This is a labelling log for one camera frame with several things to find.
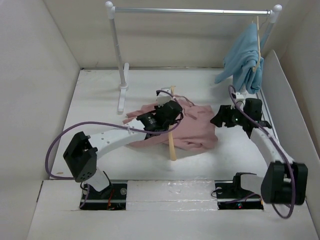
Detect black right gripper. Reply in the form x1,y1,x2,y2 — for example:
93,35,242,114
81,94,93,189
209,103,248,127

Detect pink trousers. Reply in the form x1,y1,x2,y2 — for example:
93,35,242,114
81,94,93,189
122,95,218,152

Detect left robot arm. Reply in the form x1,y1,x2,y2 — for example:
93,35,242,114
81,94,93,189
63,100,183,199

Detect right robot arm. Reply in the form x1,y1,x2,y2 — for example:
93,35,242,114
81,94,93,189
210,98,308,205

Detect wooden hanger with blue cloth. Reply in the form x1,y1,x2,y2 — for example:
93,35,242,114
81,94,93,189
248,16,263,74

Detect light blue garment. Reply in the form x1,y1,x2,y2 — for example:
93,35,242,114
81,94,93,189
214,23,264,95

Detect white clothes rack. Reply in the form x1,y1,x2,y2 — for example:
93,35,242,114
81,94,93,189
104,0,283,115

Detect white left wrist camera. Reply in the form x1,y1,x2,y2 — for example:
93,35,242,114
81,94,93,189
156,87,172,106

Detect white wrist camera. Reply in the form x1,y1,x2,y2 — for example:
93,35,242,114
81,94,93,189
156,87,172,106
231,91,248,102

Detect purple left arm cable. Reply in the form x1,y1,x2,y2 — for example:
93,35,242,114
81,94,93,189
44,89,182,210

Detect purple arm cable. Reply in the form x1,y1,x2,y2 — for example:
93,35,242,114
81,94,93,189
44,89,182,210
227,84,297,219

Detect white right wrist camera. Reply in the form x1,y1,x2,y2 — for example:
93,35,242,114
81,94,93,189
231,91,248,102

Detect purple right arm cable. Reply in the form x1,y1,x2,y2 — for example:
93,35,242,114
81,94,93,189
227,84,297,219

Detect aluminium rail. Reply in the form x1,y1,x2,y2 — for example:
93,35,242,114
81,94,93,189
79,178,265,211

